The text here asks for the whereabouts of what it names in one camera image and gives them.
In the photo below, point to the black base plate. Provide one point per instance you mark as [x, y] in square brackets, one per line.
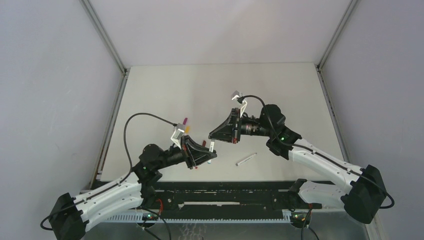
[229, 199]

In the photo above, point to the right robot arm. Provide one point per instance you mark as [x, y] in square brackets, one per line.
[360, 191]

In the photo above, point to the grey white pen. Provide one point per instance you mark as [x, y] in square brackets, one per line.
[245, 159]

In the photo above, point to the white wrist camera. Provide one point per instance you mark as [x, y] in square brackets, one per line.
[238, 97]
[177, 135]

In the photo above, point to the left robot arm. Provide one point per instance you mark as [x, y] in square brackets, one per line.
[73, 216]

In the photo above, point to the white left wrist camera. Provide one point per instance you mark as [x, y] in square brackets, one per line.
[177, 135]

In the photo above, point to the right aluminium frame rail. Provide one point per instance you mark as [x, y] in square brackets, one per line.
[320, 67]

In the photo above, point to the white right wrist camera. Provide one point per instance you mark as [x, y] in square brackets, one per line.
[238, 97]

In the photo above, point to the aluminium frame rail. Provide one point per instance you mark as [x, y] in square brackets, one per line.
[105, 38]
[320, 67]

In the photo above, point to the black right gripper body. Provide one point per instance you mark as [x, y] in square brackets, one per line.
[237, 123]

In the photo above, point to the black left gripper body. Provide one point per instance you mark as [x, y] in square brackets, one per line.
[186, 154]

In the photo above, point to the white cable duct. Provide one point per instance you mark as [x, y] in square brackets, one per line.
[140, 217]

